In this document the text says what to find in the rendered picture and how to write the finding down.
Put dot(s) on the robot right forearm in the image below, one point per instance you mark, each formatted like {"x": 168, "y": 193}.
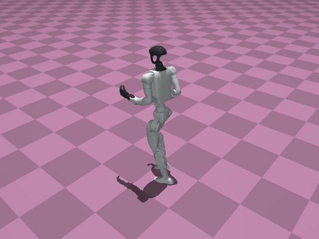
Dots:
{"x": 172, "y": 96}

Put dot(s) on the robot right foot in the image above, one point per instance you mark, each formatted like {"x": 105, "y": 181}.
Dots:
{"x": 168, "y": 166}

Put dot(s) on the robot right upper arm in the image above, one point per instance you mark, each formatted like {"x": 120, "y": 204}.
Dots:
{"x": 174, "y": 81}

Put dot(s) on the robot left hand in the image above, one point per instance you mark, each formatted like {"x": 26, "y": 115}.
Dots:
{"x": 125, "y": 94}

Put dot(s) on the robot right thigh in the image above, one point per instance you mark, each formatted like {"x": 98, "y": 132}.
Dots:
{"x": 160, "y": 135}

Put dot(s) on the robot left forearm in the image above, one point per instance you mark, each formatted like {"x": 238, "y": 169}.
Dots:
{"x": 139, "y": 101}

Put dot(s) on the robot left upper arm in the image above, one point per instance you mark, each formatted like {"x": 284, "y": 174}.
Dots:
{"x": 147, "y": 80}

